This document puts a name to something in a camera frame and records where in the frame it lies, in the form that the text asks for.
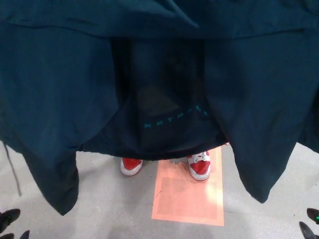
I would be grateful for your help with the red and white sneaker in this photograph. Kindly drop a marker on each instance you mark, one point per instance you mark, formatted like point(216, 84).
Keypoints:
point(199, 168)
point(130, 165)

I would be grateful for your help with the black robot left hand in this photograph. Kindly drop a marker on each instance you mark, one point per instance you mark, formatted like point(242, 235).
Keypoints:
point(11, 215)

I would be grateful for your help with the orange floor tape rectangle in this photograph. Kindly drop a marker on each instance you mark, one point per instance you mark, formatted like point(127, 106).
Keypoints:
point(187, 199)

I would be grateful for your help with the dark teal coat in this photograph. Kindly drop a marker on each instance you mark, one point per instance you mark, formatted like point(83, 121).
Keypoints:
point(49, 99)

